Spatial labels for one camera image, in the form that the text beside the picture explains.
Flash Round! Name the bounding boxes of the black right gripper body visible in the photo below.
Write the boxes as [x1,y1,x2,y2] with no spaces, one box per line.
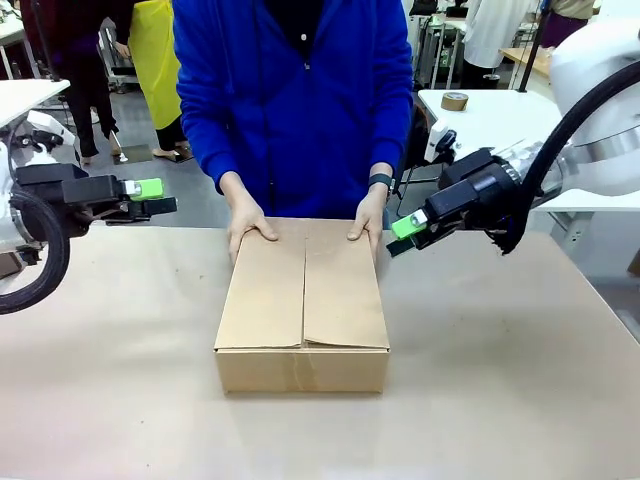
[423,148,525,250]

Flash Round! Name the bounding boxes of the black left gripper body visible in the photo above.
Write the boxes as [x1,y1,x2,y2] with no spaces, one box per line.
[59,173,132,225]

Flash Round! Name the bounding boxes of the brown cardboard box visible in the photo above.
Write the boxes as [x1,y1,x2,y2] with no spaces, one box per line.
[213,216,393,396]

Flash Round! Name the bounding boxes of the person's left forearm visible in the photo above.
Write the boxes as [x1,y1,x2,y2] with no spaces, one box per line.
[366,87,416,182]

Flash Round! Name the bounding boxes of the person's right forearm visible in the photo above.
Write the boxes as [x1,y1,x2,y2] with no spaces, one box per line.
[175,97,252,201]

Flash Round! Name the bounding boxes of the person's left hand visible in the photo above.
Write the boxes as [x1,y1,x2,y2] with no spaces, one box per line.
[346,187,390,252]

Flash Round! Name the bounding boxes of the person's right hand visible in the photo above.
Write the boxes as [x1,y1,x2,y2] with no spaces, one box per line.
[225,186,280,267]

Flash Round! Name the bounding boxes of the white table with tape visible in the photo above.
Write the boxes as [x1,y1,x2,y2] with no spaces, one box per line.
[416,87,640,215]

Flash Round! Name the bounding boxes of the brown packing tape roll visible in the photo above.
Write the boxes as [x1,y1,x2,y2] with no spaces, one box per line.
[440,91,470,113]

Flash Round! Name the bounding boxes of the person in dark clothes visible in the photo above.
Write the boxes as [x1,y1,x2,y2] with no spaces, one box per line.
[18,0,122,167]

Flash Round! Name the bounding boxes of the white side table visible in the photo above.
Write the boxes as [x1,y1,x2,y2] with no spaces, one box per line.
[0,78,72,130]

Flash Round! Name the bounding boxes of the person in yellow apron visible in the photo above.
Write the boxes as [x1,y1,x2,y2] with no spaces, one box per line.
[113,0,192,162]

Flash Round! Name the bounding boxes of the wooden work table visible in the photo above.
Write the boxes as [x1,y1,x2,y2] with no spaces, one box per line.
[498,46,556,90]

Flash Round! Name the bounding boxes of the black stand pole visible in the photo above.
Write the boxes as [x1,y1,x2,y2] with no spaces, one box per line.
[516,0,547,94]

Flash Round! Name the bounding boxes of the person in white coat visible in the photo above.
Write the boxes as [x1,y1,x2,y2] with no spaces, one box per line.
[460,0,527,92]

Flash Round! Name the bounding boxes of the person in blue jacket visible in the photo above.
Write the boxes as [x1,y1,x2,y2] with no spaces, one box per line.
[171,0,416,220]

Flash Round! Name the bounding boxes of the person in purple skirt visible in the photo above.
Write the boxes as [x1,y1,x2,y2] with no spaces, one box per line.
[538,0,602,49]

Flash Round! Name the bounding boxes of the dark floor base plate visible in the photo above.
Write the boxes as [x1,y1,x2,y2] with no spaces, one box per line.
[111,143,154,165]

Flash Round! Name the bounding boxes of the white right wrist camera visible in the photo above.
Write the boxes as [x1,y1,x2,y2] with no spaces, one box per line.
[423,118,460,164]

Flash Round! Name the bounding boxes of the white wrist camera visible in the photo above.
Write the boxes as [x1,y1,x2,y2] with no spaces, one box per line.
[423,118,460,164]
[25,109,77,152]

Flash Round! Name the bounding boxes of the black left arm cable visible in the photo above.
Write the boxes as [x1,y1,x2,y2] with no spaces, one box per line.
[0,193,72,316]

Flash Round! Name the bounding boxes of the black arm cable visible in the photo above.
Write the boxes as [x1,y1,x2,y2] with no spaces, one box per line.
[490,53,640,257]
[0,193,72,316]

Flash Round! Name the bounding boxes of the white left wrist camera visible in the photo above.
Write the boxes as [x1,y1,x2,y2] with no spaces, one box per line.
[25,109,77,152]

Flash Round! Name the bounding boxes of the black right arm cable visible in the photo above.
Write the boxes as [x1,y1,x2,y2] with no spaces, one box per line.
[490,53,640,257]

